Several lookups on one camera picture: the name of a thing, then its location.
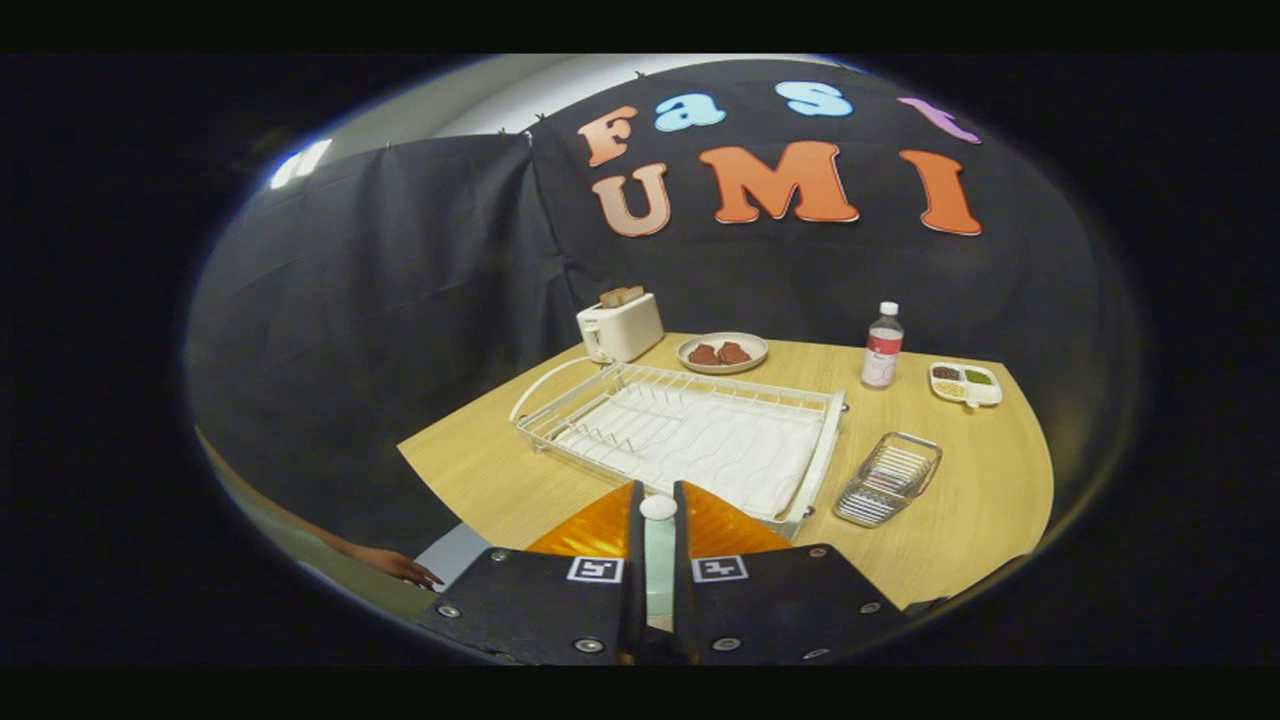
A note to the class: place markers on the white divided snack tray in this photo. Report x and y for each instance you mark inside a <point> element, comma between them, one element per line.
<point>990,392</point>

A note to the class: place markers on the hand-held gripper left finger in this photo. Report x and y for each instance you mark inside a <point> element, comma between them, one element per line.
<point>637,560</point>

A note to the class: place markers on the brown meat piece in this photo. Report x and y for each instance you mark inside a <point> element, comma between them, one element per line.
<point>734,352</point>
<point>704,354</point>

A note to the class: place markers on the small beige meat dish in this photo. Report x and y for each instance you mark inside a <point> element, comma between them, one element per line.
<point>755,350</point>

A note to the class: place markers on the twin tube ceiling light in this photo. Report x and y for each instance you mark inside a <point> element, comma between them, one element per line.
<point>298,163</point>

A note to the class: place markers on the pale green plate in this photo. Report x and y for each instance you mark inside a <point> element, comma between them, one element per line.
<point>660,575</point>

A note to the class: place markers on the clear water bottle red label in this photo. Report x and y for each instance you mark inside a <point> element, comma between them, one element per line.
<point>881,350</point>

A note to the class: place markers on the black backdrop cloth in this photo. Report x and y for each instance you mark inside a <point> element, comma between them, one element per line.
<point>400,300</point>

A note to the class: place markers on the white toaster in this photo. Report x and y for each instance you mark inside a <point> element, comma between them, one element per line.
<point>630,330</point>

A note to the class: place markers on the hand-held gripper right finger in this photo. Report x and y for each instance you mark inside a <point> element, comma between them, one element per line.
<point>681,560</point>

